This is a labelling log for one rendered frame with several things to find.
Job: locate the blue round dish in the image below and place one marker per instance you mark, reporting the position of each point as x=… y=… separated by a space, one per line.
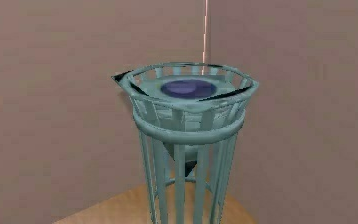
x=187 y=89

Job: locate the teal slatted stand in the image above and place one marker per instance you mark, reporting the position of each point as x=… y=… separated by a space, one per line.
x=179 y=133

